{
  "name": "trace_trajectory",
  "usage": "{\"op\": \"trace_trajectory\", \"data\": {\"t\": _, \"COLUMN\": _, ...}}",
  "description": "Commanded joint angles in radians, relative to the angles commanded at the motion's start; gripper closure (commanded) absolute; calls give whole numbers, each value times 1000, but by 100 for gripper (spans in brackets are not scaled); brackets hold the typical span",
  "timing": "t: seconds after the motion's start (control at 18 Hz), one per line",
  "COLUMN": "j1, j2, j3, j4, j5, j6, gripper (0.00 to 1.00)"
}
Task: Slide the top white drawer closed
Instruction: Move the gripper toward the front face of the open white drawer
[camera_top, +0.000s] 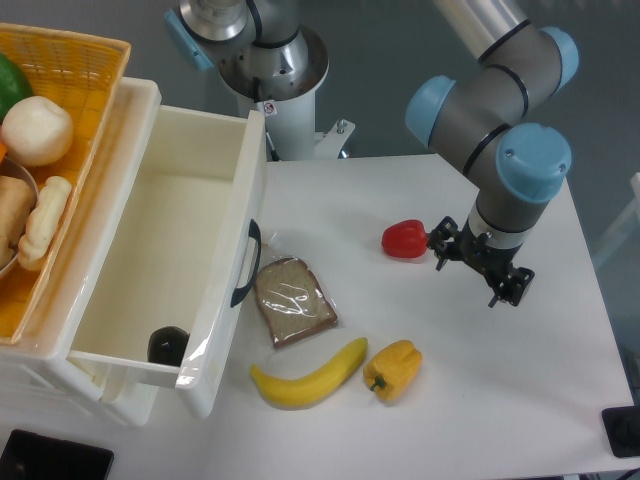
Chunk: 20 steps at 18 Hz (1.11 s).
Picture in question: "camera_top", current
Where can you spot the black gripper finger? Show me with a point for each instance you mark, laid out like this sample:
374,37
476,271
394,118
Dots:
509,286
442,241

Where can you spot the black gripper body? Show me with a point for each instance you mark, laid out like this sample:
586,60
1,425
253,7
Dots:
486,249

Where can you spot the white top drawer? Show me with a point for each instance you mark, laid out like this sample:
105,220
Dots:
185,253

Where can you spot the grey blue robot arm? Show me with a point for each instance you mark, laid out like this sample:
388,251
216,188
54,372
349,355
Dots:
479,128

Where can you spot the black round object in drawer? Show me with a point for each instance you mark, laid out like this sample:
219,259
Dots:
167,346

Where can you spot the white drawer cabinet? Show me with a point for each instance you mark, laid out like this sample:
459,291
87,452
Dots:
41,372

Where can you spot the red bell pepper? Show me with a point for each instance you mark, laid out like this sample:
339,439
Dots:
405,240

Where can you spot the yellow bell pepper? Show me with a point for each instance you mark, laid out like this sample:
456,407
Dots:
389,373

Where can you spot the wrapped brown bread slice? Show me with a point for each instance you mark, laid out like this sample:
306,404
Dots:
292,302

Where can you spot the black device bottom right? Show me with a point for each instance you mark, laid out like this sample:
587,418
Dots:
622,429

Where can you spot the black device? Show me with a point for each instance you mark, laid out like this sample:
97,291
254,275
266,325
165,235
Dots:
622,429
29,455

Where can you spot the yellow banana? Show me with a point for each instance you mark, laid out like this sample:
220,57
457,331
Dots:
314,387

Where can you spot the beige peanut-shaped toy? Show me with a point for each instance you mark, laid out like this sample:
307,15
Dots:
42,223

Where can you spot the orange plastic basket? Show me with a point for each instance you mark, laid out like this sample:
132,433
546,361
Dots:
80,73

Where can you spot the white round bun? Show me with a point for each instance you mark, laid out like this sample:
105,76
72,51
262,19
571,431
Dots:
37,132

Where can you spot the tan bread roll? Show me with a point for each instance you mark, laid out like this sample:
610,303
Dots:
17,200

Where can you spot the green vegetable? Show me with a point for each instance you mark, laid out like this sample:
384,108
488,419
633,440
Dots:
15,86

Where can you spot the black device bottom left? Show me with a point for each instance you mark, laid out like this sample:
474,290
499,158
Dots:
29,455

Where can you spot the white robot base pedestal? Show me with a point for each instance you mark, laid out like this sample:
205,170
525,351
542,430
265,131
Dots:
281,83

